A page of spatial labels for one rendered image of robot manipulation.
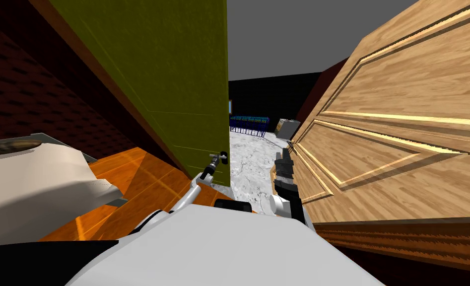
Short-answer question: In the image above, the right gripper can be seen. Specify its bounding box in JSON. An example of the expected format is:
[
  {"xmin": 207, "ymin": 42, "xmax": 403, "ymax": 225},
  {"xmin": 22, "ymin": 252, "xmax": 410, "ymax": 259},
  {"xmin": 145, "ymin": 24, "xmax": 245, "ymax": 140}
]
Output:
[{"xmin": 275, "ymin": 146, "xmax": 295, "ymax": 164}]

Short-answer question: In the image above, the olive green door leaf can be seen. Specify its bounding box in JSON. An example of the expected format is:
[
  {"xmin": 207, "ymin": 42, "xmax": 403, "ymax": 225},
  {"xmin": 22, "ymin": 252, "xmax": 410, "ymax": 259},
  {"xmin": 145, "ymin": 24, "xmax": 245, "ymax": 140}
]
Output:
[{"xmin": 49, "ymin": 0, "xmax": 231, "ymax": 187}]

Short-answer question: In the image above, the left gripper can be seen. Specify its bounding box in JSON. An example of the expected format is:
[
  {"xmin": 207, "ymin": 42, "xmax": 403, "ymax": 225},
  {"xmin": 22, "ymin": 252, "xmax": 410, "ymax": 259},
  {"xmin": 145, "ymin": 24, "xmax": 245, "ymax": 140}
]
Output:
[{"xmin": 207, "ymin": 153, "xmax": 223, "ymax": 171}]

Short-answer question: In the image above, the light wooden panelled door leaf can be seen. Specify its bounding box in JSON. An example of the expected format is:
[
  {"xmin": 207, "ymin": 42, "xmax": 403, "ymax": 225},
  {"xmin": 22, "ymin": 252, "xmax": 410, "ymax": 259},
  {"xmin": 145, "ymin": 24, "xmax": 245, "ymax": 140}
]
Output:
[{"xmin": 269, "ymin": 0, "xmax": 470, "ymax": 224}]

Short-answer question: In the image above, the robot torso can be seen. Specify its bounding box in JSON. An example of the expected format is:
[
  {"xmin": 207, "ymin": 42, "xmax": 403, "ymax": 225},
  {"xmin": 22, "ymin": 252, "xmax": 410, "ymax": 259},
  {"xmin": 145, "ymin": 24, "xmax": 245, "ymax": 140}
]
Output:
[{"xmin": 65, "ymin": 198, "xmax": 383, "ymax": 286}]

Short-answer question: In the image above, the blue wire rack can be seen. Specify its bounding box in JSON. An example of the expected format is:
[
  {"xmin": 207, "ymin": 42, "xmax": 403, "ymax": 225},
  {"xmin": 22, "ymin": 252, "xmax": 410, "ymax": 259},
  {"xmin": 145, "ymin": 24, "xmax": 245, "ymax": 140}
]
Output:
[{"xmin": 229, "ymin": 115, "xmax": 271, "ymax": 138}]

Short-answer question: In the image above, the grey box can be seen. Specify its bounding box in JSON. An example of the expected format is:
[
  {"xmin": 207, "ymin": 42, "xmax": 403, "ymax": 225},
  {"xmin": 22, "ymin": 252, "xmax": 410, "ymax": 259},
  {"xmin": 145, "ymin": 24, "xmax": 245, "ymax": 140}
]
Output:
[{"xmin": 274, "ymin": 118, "xmax": 301, "ymax": 141}]

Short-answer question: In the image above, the pale rounded fixture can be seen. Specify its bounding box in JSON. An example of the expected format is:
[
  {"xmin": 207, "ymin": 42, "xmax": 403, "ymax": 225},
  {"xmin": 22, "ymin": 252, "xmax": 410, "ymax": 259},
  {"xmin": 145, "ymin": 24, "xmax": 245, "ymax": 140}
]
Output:
[{"xmin": 0, "ymin": 133, "xmax": 129, "ymax": 249}]

